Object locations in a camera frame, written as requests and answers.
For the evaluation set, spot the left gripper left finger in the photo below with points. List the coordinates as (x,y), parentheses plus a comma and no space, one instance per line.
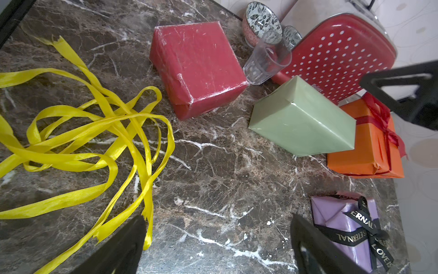
(121,254)

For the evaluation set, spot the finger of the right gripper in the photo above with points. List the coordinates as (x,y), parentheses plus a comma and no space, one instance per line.
(411,92)

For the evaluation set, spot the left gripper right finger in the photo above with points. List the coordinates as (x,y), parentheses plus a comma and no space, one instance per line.
(315,253)

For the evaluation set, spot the purple gift box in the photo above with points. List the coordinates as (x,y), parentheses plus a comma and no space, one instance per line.
(329,216)

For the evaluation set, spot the black printed ribbon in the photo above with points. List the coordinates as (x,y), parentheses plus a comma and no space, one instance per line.
(367,217)

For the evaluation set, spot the yellow ribbon of red box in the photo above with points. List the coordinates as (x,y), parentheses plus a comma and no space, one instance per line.
(88,138)

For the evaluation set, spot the green gift box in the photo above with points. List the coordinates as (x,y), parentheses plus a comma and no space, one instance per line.
(299,119)

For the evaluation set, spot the red gift box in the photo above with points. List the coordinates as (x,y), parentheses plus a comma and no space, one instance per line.
(198,67)

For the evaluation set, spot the orange gift box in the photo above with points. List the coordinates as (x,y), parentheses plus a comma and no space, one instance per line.
(372,157)

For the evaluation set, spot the red polka dot toaster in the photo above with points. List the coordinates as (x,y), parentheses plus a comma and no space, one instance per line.
(341,42)

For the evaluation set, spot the clear plastic cup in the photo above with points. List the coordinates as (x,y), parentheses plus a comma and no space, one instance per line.
(271,54)

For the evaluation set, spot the patterned ceramic bowl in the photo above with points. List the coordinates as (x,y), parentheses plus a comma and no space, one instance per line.
(258,19)

